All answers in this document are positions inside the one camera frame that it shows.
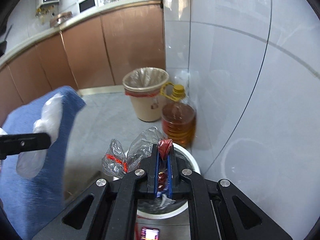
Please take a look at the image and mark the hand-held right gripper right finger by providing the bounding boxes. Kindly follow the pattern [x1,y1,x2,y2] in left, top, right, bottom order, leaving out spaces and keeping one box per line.
[170,146,293,240]

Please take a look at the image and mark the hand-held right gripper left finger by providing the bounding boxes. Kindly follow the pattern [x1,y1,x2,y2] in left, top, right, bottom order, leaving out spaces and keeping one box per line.
[32,145,158,240]

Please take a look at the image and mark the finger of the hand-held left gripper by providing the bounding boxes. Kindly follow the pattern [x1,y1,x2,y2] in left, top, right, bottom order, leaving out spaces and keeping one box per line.
[0,132,52,160]

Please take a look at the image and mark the white round bin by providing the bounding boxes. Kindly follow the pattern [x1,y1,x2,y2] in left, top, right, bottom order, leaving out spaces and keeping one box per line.
[112,142,202,220]

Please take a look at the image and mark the red snack wrapper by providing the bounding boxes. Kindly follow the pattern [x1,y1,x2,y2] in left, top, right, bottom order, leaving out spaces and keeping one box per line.
[156,138,174,193]

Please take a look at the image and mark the white plastic bag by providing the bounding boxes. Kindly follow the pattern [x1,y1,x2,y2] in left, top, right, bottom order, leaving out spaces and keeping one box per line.
[0,94,63,179]

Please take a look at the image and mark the clear plastic bag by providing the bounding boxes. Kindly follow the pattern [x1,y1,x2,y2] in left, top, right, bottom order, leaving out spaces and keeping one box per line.
[101,126,163,179]

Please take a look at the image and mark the cooking oil bottle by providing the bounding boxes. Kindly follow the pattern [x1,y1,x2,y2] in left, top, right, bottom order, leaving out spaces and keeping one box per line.
[160,84,198,148]

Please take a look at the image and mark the blue towel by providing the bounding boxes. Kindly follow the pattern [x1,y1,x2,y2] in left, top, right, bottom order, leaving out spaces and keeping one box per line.
[0,85,87,240]

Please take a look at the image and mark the beige bin with liner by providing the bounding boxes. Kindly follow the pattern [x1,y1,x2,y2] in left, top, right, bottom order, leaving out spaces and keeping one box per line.
[122,67,170,122]

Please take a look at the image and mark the brown kitchen cabinets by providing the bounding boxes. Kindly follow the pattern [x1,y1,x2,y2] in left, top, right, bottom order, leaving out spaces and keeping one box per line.
[0,1,167,123]

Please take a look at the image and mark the copper pot with lid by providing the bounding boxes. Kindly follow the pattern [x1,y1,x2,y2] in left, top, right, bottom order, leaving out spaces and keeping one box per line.
[49,11,73,28]

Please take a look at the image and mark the brass pipe fittings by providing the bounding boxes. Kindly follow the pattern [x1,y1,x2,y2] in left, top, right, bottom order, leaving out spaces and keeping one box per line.
[35,7,58,25]

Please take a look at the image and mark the white kitchen countertop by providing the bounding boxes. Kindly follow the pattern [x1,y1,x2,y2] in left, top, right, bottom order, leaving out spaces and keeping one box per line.
[0,0,162,67]

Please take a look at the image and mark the white microwave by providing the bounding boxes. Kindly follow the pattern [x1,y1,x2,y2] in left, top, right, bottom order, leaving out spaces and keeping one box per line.
[79,0,98,13]

